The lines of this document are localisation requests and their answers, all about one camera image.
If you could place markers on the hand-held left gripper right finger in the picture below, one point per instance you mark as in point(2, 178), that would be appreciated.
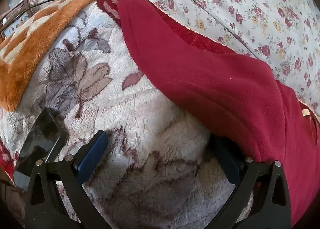
point(231, 166)

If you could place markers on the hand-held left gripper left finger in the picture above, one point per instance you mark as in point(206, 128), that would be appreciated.
point(92, 153)

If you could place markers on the red fleece sweater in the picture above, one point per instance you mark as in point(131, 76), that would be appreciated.
point(212, 81)

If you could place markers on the black smartphone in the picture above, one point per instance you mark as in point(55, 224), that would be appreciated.
point(37, 138)

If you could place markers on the white red floral fleece blanket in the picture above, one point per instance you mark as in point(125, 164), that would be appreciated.
point(150, 118)

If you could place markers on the orange checked plush blanket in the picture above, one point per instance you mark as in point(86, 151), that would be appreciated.
point(37, 43)

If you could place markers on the floral print bed sheet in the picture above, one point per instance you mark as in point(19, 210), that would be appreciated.
point(250, 6)

